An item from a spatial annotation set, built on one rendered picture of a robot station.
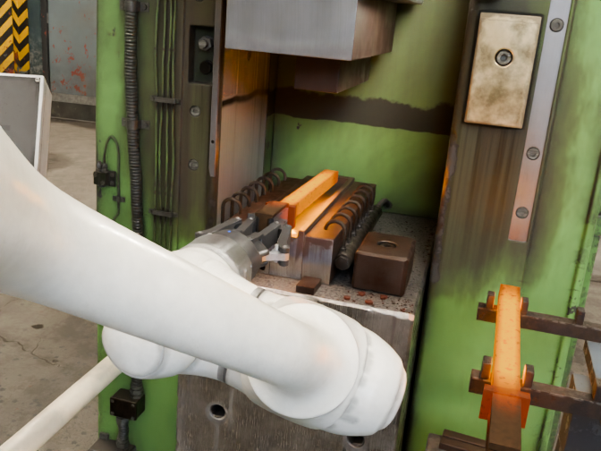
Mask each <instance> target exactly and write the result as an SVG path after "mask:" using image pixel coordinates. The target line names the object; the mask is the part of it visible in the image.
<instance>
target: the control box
mask: <svg viewBox="0 0 601 451"><path fill-rule="evenodd" d="M51 103H52V94H51V92H50V89H49V87H48V85H47V82H46V79H45V77H44V76H42V75H28V74H14V73H0V126H1V127H2V129H3V130H4V132H5V133H6V134H7V135H8V137H9V138H10V139H11V140H12V142H13V143H14V145H15V146H16V147H17V148H18V150H19V151H20V152H21V153H22V155H23V156H24V157H25V158H26V159H27V160H28V161H29V162H30V164H31V165H32V166H33V167H34V168H35V169H36V170H37V171H38V172H39V173H40V174H41V175H42V176H44V177H45V178H47V157H48V143H49V130H50V116H51Z"/></svg>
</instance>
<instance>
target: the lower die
mask: <svg viewBox="0 0 601 451"><path fill-rule="evenodd" d="M313 177H315V176H309V175H307V176H306V177H304V178H303V179H297V178H291V177H287V178H286V181H284V180H282V181H281V182H280V185H279V186H277V185H276V186H275V187H274V191H271V192H270V190H269V191H267V195H264V196H263V195H262V196H260V197H259V198H258V202H256V203H255V201H253V202H251V205H250V207H248V208H247V207H245V208H244V209H243V210H242V214H240V215H238V213H237V214H235V215H234V216H232V217H231V218H229V219H228V220H230V219H232V218H234V217H241V218H242V220H241V221H245V220H246V219H247V216H248V213H255V212H257V211H258V210H259V209H261V208H263V207H264V206H266V202H268V201H281V200H283V199H284V198H285V197H287V196H288V195H290V194H291V193H292V192H294V191H296V190H297V189H299V188H300V187H301V186H302V185H303V184H305V183H306V182H308V181H309V180H311V179H312V178H313ZM338 177H339V178H345V179H348V180H347V181H346V182H345V183H344V184H343V185H342V186H341V187H340V188H339V189H338V190H337V191H336V193H335V194H334V195H333V196H332V197H331V198H330V199H329V200H328V201H327V202H326V203H325V204H324V205H323V206H322V207H321V208H320V209H319V210H318V211H317V212H316V213H315V214H314V215H313V216H312V217H311V218H310V219H309V220H308V221H307V222H306V223H305V224H304V225H303V226H302V227H301V228H300V230H299V232H298V237H297V238H295V237H292V239H291V244H290V252H289V264H288V266H287V267H282V266H280V265H279V264H278V262H277V263H274V261H273V260H270V261H269V262H268V264H267V265H265V267H266V268H265V270H261V269H260V268H259V269H258V272H259V273H264V274H270V275H275V276H280V277H289V278H295V279H299V280H301V279H302V278H303V277H304V276H306V277H315V278H320V279H322V282H321V284H325V285H329V284H330V283H331V281H332V280H333V278H334V276H335V275H336V273H337V272H338V270H339V268H337V267H336V266H335V264H334V259H335V257H336V255H337V254H338V252H339V251H340V247H341V245H342V238H343V228H342V227H341V226H340V225H339V224H336V223H332V224H331V225H330V226H329V227H328V228H327V230H324V226H325V224H326V222H327V221H329V220H330V219H331V216H332V215H333V214H335V213H336V211H337V209H339V208H340V207H341V206H342V204H343V203H344V202H345V201H347V199H348V197H350V196H351V194H352V193H353V192H354V191H355V190H356V188H357V187H358V186H359V185H361V184H368V185H370V186H371V187H372V188H373V190H374V201H375V194H376V186H377V185H376V184H373V183H361V182H354V179H355V178H354V177H348V176H341V175H338ZM346 206H349V207H352V208H354V209H355V211H356V213H357V221H358V213H359V209H358V207H357V206H356V205H355V204H353V203H350V204H347V205H346ZM341 212H343V213H345V214H347V215H349V217H350V218H351V221H352V224H353V214H352V212H351V211H350V210H348V209H344V210H342V211H341ZM335 219H337V220H340V221H342V222H343V223H344V224H345V226H346V229H347V233H348V224H349V222H348V220H347V219H346V218H345V217H341V216H339V217H336V218H335Z"/></svg>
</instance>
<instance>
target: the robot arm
mask: <svg viewBox="0 0 601 451"><path fill-rule="evenodd" d="M287 218H288V208H285V209H283V210H282V211H281V212H279V213H278V214H277V215H275V216H274V217H272V218H270V219H269V226H267V227H266V228H264V229H263V230H262V231H260V232H258V224H259V217H257V216H255V213H248V216H247V219H246V220H245V221H241V220H242V218H241V217H234V218H232V219H230V220H227V221H225V222H223V223H222V224H220V225H216V226H214V227H212V228H210V229H208V230H204V231H199V232H196V233H195V240H194V241H192V242H191V243H189V244H188V245H186V246H184V247H182V248H181V249H180V250H178V251H168V250H166V249H164V248H163V247H161V246H159V245H157V244H155V243H153V242H151V241H150V240H148V239H146V238H144V237H142V236H140V235H139V234H136V233H134V232H133V231H131V230H129V229H128V228H126V227H124V226H122V225H119V224H117V223H116V222H115V221H113V220H111V219H109V218H107V217H105V216H103V215H101V214H99V213H98V212H96V211H95V210H93V209H91V208H89V207H87V206H86V205H84V204H82V203H80V202H79V201H77V200H76V199H74V198H72V197H71V196H69V195H68V194H66V193H65V192H63V191H61V190H60V189H58V188H57V187H55V186H54V185H53V184H51V183H50V182H49V181H48V180H47V179H46V178H45V177H44V176H42V175H41V174H40V173H39V172H38V171H37V170H36V169H35V168H34V167H33V166H32V165H31V164H30V162H29V161H28V160H27V159H26V158H25V157H24V156H23V155H22V153H21V152H20V151H19V150H18V148H17V147H16V146H15V145H14V143H13V142H12V140H11V139H10V138H9V137H8V135H7V134H6V133H5V132H4V130H3V129H2V127H1V126H0V294H7V295H11V296H14V297H17V298H21V299H24V300H27V301H30V302H35V303H38V304H41V305H44V306H47V307H49V308H52V309H55V310H58V311H62V312H65V313H68V314H71V315H73V316H76V317H79V318H82V319H86V320H89V321H91V322H94V323H97V324H99V325H102V326H104V328H103V331H102V343H103V346H104V349H105V351H106V354H107V357H108V358H109V359H110V361H111V362H112V363H113V365H114V366H115V367H116V368H117V369H118V370H120V371H121V372H123V373H124V374H126V375H128V376H130V377H132V378H135V379H162V378H168V377H172V376H175V375H177V374H188V375H196V376H201V377H207V378H211V379H216V380H219V381H221V382H224V383H225V384H227V385H229V386H231V387H234V388H236V389H238V390H240V391H241V392H242V393H243V394H245V395H246V396H247V397H248V398H249V400H251V401H252V402H253V403H255V404H257V405H258V406H260V407H262V408H264V409H266V410H267V411H269V412H271V413H273V414H276V415H278V416H280V417H282V418H284V419H286V420H288V421H292V422H294V423H297V424H299V425H301V426H304V427H307V428H310V429H314V430H323V431H326V432H329V433H333V434H336V435H343V436H368V435H373V434H375V433H376V432H378V431H379V430H382V429H384V428H385V427H387V426H388V425H389V424H390V423H391V421H392V420H393V418H394V416H395V415H396V413H397V411H398V409H399V407H400V405H401V402H402V398H403V395H404V392H405V388H406V382H407V379H406V372H405V370H404V368H403V365H402V359H401V358H400V357H399V355H398V354H397V353H396V352H395V351H394V349H393V348H392V347H391V346H390V345H389V344H388V343H387V342H385V341H384V340H383V339H382V338H381V337H379V336H378V335H377V334H375V333H374V332H372V331H370V330H368V329H366V328H364V327H363V326H362V325H361V324H360V323H359V322H357V321H356V320H354V319H352V318H350V317H348V316H346V315H344V314H342V313H341V312H339V311H335V310H333V309H331V308H328V307H326V306H324V305H322V304H319V303H316V302H313V301H310V300H307V299H304V298H300V297H296V296H288V297H287V296H283V295H280V294H275V293H272V292H270V291H268V290H265V289H263V288H261V287H259V286H256V285H254V284H252V283H251V280H252V279H253V277H254V276H255V275H256V274H257V272H258V269H259V268H261V267H264V266H265V265H267V264H268V262H269V261H270V260H273V261H274V263H277V262H278V264H279V265H280V266H282V267H287V266H288V264H289V252H290V244H291V239H292V226H291V225H287ZM273 245H275V248H274V249H273V250H271V251H269V250H268V249H269V248H270V247H271V246H273Z"/></svg>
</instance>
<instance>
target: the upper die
mask: <svg viewBox="0 0 601 451"><path fill-rule="evenodd" d="M396 10H397V3H394V2H390V1H386V0H227V6H226V26H225V45H224V47H225V48H228V49H237V50H246V51H255V52H264V53H272V54H281V55H298V56H307V57H316V58H325V59H334V60H344V61H354V60H358V59H361V58H366V57H370V56H374V55H381V54H385V53H389V52H392V48H393V41H394V25H395V18H396Z"/></svg>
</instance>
